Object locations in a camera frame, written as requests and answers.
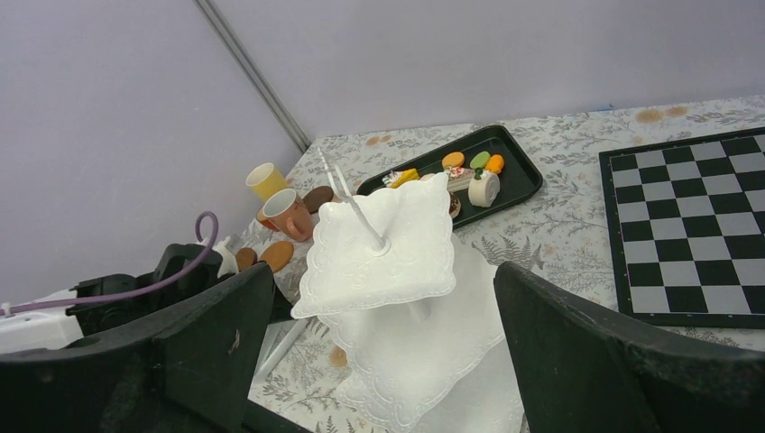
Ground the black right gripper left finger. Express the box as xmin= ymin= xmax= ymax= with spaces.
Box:
xmin=1 ymin=263 xmax=299 ymax=432

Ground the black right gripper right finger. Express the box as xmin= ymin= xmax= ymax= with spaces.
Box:
xmin=494 ymin=262 xmax=764 ymax=432

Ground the white three-tier dessert stand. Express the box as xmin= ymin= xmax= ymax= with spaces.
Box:
xmin=291 ymin=156 xmax=524 ymax=432

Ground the white swiss roll cake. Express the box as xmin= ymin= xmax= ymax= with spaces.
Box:
xmin=468 ymin=170 xmax=501 ymax=207

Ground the chocolate sprinkle donut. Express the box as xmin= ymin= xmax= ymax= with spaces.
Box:
xmin=448 ymin=193 xmax=462 ymax=219

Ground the pink strawberry cake slice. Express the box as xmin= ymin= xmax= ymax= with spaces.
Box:
xmin=445 ymin=167 xmax=475 ymax=193

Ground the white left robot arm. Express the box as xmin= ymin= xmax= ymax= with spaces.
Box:
xmin=1 ymin=240 xmax=257 ymax=354

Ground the large brown saucer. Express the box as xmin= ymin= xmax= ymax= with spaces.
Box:
xmin=235 ymin=247 xmax=258 ymax=272

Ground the small tan saucer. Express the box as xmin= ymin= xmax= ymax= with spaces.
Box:
xmin=259 ymin=241 xmax=295 ymax=273

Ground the yellow cup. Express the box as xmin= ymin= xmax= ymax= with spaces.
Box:
xmin=245 ymin=162 xmax=290 ymax=203

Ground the dark brown saucer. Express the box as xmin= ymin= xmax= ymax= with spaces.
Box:
xmin=302 ymin=186 xmax=336 ymax=214

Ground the black and grey chessboard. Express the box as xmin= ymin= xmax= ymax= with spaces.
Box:
xmin=599 ymin=128 xmax=764 ymax=329

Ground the yellow striped cake slice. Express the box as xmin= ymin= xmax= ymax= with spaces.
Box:
xmin=382 ymin=169 xmax=420 ymax=189

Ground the black serving tray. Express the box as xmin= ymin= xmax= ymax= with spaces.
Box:
xmin=392 ymin=125 xmax=543 ymax=229

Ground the orange fish pastry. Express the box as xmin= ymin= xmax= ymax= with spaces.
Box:
xmin=484 ymin=154 xmax=505 ymax=175

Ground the green macaron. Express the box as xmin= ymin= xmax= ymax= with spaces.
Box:
xmin=469 ymin=151 xmax=491 ymax=170

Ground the orange macaron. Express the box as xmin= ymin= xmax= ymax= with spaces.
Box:
xmin=441 ymin=152 xmax=465 ymax=170

